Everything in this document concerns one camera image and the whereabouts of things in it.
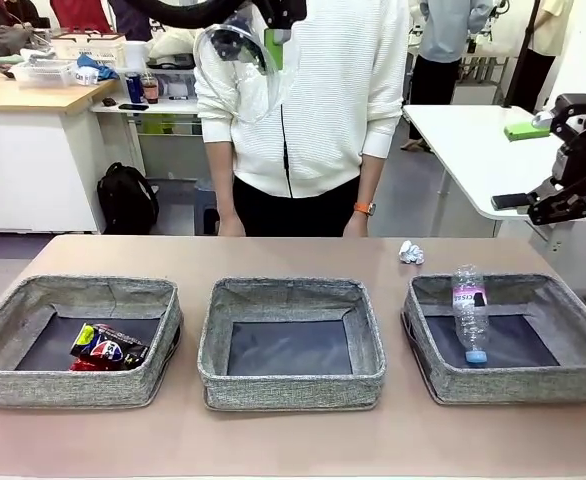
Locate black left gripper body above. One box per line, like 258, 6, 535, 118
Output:
258, 0, 308, 31

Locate clear plastic cup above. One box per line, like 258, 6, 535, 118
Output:
194, 22, 282, 124

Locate clear plastic water bottle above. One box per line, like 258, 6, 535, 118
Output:
451, 264, 490, 364

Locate white paper ball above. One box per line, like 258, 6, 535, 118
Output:
397, 239, 427, 265

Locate crushed black Pepsi can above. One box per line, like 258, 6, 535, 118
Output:
70, 322, 150, 371

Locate crushed red soda can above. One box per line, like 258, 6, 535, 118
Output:
69, 355, 124, 372

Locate person's left forearm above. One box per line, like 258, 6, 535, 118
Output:
355, 152, 384, 205

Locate person's right forearm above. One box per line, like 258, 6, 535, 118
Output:
205, 142, 237, 219

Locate person's right hand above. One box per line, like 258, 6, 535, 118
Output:
217, 214, 248, 238

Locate person's left hand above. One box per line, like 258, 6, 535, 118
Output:
342, 213, 372, 238

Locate white table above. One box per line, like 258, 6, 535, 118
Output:
402, 103, 586, 221

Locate black stand pole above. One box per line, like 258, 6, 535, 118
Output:
502, 0, 544, 109

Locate person in white sweater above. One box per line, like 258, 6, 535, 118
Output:
192, 0, 412, 238

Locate white cloth bag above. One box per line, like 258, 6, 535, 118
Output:
147, 22, 197, 64

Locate person in cream shirt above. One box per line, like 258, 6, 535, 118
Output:
510, 0, 574, 114

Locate iced drink cup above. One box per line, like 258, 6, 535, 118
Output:
142, 73, 160, 105

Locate white jug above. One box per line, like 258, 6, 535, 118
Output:
122, 40, 149, 71

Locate person in light blue shirt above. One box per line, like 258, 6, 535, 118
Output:
417, 0, 494, 154

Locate blue tumbler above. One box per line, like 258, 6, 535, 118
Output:
125, 72, 144, 105

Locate white shelf cart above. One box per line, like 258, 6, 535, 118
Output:
90, 67, 204, 182

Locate blue cloth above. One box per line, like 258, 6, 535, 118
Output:
76, 53, 119, 81

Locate white box with wooden rim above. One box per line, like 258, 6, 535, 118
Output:
50, 30, 127, 66

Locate blue stool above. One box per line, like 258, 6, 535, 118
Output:
192, 177, 222, 236

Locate grey fabric basket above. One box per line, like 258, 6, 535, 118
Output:
401, 272, 586, 406
197, 277, 388, 412
0, 274, 184, 410

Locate black backpack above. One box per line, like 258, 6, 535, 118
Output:
96, 161, 160, 235

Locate white plastic mesh basket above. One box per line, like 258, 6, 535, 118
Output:
10, 59, 77, 89

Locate grey cloth pile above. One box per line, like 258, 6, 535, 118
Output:
0, 24, 39, 59

